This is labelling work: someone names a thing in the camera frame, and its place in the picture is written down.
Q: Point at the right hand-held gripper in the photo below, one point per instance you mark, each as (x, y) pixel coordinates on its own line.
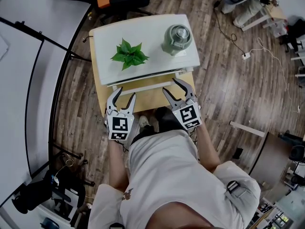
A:
(188, 114)

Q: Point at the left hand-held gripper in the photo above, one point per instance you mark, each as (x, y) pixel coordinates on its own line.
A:
(120, 125)

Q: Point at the person's right forearm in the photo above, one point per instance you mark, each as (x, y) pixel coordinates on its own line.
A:
(207, 149)

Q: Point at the person's left forearm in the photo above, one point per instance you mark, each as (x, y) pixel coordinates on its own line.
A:
(118, 168)

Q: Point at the white oven housing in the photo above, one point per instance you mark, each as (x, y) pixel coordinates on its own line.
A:
(155, 61)

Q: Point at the light wooden table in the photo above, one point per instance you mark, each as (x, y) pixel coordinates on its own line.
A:
(147, 101)

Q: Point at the person's white shoe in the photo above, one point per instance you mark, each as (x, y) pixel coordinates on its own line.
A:
(143, 121)

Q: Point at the person's black trousers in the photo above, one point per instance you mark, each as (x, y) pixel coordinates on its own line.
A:
(166, 120)

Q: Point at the green plant in white pot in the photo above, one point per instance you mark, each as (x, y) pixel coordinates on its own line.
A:
(129, 55)

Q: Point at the green shaker bottle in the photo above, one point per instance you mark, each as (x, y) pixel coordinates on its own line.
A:
(176, 38)

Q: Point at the white power strip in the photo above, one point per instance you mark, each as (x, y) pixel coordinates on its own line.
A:
(246, 55)

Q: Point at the person's white shirt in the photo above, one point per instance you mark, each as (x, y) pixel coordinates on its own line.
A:
(171, 175)

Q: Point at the black framed whiteboard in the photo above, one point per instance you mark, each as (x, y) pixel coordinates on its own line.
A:
(16, 92)

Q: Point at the brown desk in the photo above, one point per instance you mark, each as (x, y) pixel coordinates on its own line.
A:
(271, 156)

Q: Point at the black bag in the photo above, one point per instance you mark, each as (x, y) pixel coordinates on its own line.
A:
(35, 194)

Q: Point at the white table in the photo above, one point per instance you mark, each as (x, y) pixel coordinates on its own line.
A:
(276, 12)

